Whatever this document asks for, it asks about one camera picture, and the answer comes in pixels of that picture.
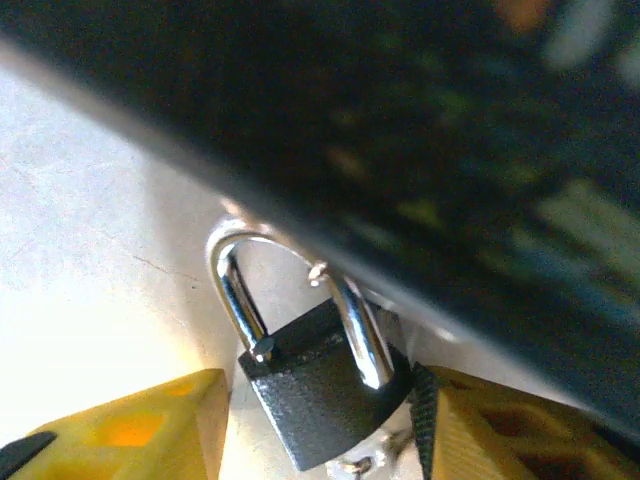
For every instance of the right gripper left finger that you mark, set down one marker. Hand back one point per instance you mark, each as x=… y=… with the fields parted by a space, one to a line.
x=150 y=430

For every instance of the starry night tin box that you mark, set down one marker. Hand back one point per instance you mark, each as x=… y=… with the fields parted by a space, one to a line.
x=400 y=125

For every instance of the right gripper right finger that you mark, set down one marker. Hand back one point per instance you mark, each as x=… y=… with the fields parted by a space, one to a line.
x=500 y=440

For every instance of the small dark padlock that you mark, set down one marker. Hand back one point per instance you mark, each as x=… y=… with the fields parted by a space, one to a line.
x=320 y=410

